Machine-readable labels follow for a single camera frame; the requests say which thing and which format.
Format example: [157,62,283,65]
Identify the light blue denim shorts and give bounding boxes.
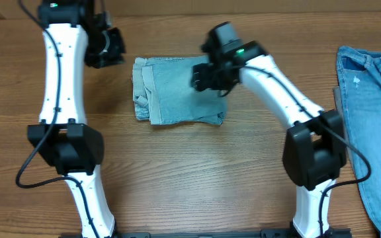
[132,56,227,126]

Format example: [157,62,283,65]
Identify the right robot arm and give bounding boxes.
[191,22,352,237]

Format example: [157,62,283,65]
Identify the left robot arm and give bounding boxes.
[15,1,126,237]

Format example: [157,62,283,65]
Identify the blue jeans stack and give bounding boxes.
[336,46,381,236]

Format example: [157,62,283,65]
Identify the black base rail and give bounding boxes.
[58,228,353,238]

